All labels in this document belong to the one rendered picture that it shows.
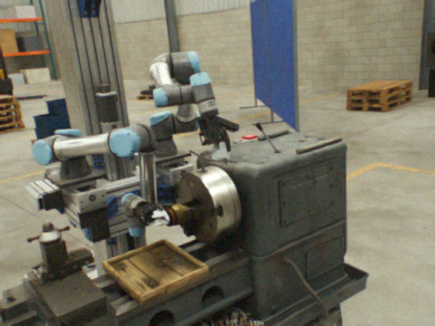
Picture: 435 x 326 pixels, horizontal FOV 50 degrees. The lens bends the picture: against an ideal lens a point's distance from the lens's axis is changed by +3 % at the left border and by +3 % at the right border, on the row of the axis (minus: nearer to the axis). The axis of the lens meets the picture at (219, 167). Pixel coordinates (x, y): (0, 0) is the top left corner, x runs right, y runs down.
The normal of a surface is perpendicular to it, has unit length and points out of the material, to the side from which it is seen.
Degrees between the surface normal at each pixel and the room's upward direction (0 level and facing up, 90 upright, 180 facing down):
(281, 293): 90
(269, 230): 89
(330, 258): 90
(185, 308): 88
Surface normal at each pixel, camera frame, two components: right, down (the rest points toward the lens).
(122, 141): -0.22, 0.29
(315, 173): 0.59, 0.18
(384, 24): -0.73, 0.25
